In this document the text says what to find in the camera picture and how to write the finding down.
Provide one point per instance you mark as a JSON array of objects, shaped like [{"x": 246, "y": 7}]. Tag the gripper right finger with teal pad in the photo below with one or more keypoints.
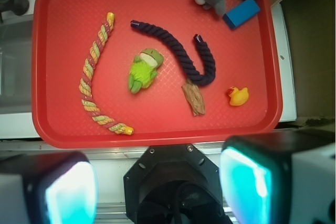
[{"x": 280, "y": 177}]

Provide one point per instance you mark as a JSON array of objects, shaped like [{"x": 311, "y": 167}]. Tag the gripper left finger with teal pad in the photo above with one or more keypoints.
[{"x": 48, "y": 188}]

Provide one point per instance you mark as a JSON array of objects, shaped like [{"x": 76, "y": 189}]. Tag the yellow rubber duck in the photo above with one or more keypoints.
[{"x": 237, "y": 97}]

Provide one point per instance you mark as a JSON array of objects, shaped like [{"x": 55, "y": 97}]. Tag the brown wood piece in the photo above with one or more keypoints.
[{"x": 194, "y": 97}]

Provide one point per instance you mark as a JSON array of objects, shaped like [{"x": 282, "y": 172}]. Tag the red plastic tray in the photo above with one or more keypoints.
[{"x": 111, "y": 73}]

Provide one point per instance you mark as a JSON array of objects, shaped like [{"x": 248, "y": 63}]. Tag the green plush frog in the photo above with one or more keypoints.
[{"x": 143, "y": 70}]

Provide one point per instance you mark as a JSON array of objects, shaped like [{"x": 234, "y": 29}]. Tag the blue rectangular block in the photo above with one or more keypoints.
[{"x": 241, "y": 14}]

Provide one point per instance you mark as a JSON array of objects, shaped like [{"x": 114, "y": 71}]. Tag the black knob fixture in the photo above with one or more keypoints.
[{"x": 18, "y": 7}]

